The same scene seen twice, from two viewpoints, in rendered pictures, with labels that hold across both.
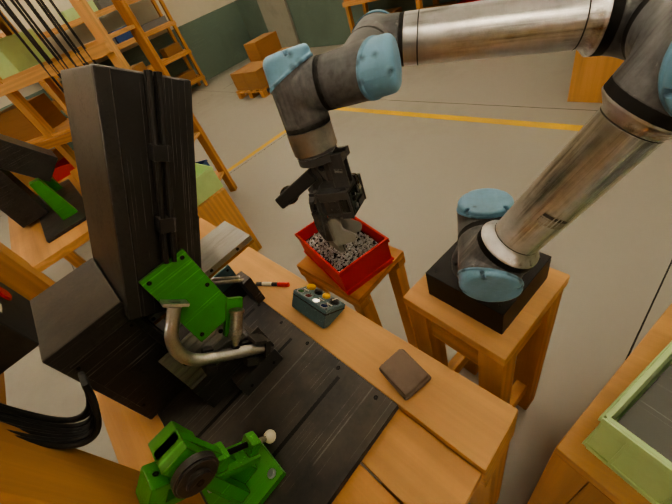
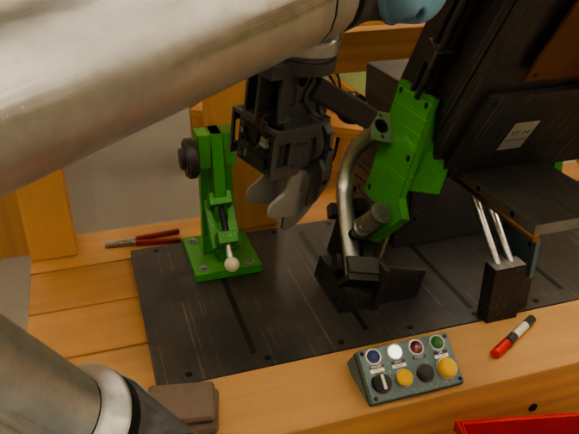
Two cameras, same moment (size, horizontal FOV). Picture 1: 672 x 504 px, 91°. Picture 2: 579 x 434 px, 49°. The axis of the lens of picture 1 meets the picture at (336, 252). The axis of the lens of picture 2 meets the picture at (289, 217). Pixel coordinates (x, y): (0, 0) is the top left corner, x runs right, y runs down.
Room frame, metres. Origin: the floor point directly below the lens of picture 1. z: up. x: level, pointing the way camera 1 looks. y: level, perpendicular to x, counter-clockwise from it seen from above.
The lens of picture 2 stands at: (0.66, -0.65, 1.57)
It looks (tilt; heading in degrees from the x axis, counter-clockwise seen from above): 28 degrees down; 103
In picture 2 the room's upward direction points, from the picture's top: straight up
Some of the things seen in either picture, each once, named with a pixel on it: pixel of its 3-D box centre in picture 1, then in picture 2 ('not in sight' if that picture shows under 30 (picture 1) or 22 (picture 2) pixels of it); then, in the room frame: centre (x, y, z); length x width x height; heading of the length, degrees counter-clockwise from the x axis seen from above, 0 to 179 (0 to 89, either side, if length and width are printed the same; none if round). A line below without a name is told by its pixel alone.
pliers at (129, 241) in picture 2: not in sight; (143, 239); (0.09, 0.43, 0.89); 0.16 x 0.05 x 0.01; 28
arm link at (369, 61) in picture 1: (361, 68); not in sight; (0.51, -0.14, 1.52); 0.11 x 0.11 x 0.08; 60
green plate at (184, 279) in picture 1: (186, 291); (415, 146); (0.64, 0.38, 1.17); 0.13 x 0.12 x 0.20; 31
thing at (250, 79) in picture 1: (264, 64); not in sight; (7.22, -0.15, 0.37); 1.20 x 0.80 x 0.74; 127
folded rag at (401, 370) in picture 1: (403, 371); (182, 408); (0.36, -0.04, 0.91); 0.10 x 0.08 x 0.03; 18
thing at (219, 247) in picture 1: (187, 272); (502, 174); (0.79, 0.42, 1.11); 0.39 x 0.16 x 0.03; 121
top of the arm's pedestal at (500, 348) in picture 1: (481, 290); not in sight; (0.54, -0.34, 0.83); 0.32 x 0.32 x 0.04; 25
